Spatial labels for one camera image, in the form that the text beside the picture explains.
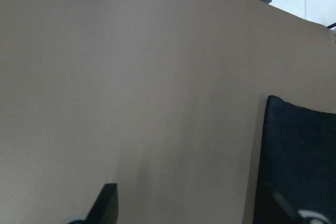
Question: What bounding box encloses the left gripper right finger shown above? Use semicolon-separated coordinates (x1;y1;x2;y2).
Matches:
271;191;302;223

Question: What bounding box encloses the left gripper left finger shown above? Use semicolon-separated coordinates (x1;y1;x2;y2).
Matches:
85;184;118;224

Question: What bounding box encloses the black graphic t-shirt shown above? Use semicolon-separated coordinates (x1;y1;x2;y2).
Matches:
258;95;335;223

